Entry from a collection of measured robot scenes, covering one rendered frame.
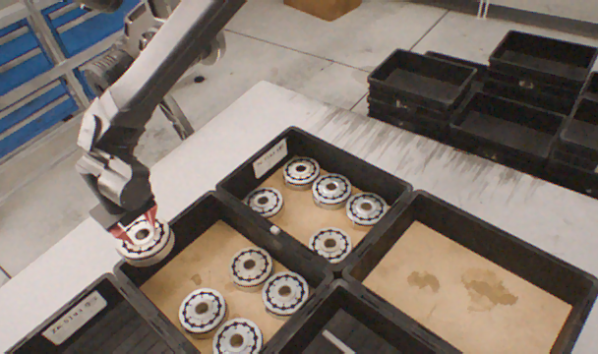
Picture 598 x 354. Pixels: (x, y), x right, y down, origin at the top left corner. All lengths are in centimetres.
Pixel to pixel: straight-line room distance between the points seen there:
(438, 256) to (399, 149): 52
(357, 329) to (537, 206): 68
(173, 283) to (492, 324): 70
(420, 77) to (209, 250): 144
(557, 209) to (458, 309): 53
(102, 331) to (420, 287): 71
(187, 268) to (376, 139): 78
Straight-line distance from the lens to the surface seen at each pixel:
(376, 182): 107
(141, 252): 86
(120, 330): 105
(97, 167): 72
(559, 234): 132
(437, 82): 214
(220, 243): 108
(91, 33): 274
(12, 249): 268
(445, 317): 96
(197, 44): 62
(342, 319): 93
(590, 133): 203
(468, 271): 102
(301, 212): 109
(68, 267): 140
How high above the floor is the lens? 168
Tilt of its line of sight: 47 degrees down
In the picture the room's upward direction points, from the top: 9 degrees counter-clockwise
